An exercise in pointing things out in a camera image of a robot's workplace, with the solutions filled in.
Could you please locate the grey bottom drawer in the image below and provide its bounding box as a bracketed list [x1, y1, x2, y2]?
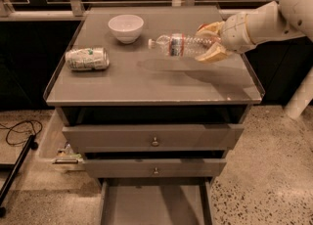
[97, 177, 216, 225]

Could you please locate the black floor cable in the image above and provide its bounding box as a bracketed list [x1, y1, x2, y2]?
[0, 119, 44, 148]

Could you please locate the grey middle drawer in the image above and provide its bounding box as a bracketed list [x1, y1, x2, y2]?
[83, 158, 226, 178]

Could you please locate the grey drawer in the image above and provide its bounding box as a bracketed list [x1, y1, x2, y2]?
[97, 177, 216, 225]
[63, 124, 244, 153]
[83, 158, 226, 178]

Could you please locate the black stand leg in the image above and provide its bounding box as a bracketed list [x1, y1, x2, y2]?
[0, 135, 38, 217]

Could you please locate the red cola can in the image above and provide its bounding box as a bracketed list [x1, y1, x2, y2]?
[198, 23, 208, 31]

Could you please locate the white ceramic bowl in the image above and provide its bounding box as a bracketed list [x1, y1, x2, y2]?
[108, 15, 144, 44]

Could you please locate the grey drawer cabinet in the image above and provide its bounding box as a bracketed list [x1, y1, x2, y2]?
[43, 5, 266, 184]

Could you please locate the clear plastic water bottle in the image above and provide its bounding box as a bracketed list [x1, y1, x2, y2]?
[148, 33, 220, 58]

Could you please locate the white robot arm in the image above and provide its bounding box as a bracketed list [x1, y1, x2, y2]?
[196, 0, 313, 63]

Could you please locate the grey top drawer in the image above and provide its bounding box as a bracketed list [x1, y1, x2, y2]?
[63, 124, 244, 153]

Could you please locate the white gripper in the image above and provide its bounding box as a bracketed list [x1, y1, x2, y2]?
[196, 13, 256, 63]

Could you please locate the white green soda can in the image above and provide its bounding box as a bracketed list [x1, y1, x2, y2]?
[65, 47, 110, 71]

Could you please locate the white cylindrical post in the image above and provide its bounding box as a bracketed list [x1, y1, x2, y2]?
[285, 67, 313, 119]

